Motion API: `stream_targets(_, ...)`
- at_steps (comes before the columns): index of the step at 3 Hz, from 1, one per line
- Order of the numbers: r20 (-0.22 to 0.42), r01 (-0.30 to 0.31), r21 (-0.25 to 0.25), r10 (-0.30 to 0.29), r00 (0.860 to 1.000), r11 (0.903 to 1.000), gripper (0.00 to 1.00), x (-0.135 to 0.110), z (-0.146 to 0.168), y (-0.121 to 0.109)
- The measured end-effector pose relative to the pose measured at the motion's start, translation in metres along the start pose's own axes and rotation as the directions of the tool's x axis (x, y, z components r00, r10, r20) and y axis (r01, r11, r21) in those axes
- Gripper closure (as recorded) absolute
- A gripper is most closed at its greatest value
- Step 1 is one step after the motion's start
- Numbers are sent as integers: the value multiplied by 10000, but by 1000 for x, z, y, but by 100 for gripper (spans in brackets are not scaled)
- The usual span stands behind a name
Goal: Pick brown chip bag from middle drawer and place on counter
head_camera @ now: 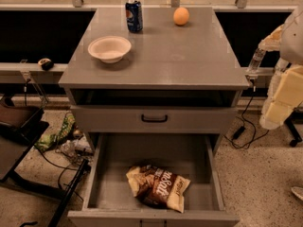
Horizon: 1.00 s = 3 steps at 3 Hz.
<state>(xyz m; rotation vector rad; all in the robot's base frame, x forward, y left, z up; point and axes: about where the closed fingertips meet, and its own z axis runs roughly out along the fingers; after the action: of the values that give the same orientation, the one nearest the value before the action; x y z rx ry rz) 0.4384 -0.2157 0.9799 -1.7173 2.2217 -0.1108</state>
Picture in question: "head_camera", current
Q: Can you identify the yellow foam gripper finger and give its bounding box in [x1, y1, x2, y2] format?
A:
[259, 65, 303, 130]

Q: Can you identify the brown chip bag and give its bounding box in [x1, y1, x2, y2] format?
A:
[126, 165, 190, 213]

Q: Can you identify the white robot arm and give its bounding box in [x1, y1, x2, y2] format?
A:
[258, 4, 303, 130]

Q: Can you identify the grey drawer cabinet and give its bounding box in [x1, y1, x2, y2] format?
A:
[60, 7, 249, 149]

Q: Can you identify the closed grey top drawer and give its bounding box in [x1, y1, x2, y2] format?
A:
[71, 106, 237, 134]

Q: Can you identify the green chip bag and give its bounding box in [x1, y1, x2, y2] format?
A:
[34, 113, 76, 152]

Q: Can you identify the black rolling stand leg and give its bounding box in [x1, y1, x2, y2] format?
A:
[285, 113, 303, 148]

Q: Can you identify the clear water bottle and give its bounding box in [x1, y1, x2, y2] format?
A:
[246, 48, 266, 79]

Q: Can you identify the orange fruit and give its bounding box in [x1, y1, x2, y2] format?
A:
[173, 8, 189, 26]

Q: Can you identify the blue Pepsi can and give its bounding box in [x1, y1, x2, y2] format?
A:
[125, 0, 143, 32]

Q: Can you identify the white paper bowl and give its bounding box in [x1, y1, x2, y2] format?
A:
[88, 36, 132, 63]

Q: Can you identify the black yellow tape measure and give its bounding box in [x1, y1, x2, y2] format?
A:
[38, 58, 54, 71]

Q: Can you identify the dark tray table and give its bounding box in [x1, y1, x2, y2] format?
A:
[0, 97, 49, 183]

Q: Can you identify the black power cable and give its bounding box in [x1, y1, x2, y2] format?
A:
[223, 80, 270, 150]

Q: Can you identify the black drawer handle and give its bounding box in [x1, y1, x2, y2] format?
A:
[141, 114, 169, 123]

